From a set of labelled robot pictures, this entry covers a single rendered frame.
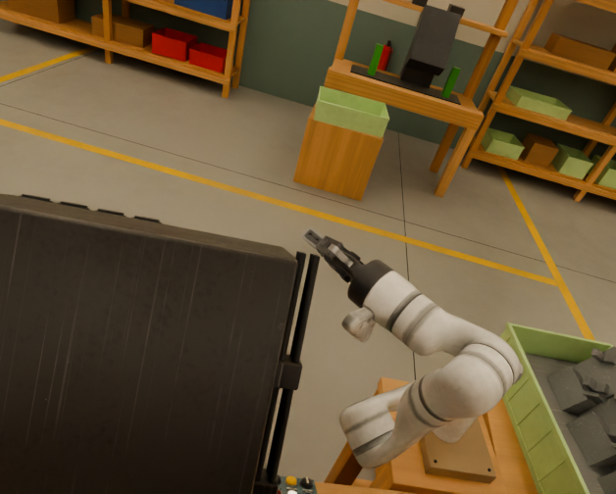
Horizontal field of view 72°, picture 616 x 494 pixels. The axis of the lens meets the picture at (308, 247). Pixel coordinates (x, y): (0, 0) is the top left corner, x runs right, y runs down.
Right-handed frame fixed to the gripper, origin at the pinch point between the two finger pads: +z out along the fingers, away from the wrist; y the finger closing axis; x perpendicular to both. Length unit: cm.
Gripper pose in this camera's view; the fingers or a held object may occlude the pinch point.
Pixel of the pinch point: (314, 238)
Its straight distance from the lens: 69.4
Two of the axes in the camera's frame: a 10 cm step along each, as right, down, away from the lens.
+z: -6.7, -5.6, 4.9
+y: -3.2, -3.8, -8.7
